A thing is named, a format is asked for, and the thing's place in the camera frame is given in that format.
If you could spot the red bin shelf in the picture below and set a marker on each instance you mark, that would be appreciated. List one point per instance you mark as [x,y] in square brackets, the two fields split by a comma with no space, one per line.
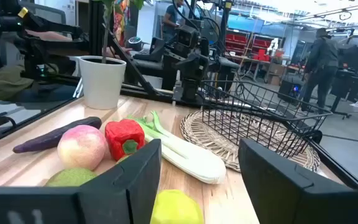
[263,45]
[237,42]

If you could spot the yellow green apple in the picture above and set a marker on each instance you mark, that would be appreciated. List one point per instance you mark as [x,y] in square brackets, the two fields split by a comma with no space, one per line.
[176,208]

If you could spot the purple eggplant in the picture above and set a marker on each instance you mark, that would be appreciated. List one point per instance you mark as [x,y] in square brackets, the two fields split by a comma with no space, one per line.
[48,138]

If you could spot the red bell pepper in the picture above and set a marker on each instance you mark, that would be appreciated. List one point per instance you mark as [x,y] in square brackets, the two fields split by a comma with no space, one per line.
[123,133]

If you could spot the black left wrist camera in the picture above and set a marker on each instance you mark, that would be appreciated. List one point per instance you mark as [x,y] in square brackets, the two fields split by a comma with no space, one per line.
[186,36]

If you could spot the cardboard box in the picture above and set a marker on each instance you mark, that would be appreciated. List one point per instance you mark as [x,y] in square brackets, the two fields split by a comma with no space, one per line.
[275,74]

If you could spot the green pear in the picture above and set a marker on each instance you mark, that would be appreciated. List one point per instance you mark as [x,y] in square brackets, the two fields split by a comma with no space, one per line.
[70,178]

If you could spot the black speaker box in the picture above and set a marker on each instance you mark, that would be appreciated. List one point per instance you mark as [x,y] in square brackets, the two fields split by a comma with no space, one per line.
[289,90]

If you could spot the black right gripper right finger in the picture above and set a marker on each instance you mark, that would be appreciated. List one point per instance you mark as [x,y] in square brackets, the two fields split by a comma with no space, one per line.
[275,186]

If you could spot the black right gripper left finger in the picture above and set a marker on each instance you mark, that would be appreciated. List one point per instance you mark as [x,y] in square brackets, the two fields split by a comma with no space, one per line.
[129,186]

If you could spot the pink peach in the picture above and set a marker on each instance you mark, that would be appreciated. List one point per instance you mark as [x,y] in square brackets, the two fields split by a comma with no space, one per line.
[81,147]

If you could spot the round woven placemat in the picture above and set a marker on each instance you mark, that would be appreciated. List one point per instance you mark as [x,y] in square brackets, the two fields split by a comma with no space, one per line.
[216,146]

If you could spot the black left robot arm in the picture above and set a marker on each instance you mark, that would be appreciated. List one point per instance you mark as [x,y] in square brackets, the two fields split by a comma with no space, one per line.
[225,71]

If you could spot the white plant pot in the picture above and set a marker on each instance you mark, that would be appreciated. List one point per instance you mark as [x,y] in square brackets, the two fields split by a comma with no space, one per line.
[101,84]

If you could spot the green leafy plant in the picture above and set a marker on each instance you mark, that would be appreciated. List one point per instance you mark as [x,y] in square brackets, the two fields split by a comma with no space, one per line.
[107,28]

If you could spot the green white celery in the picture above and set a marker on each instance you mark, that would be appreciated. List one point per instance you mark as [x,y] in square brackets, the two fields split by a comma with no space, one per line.
[188,158]

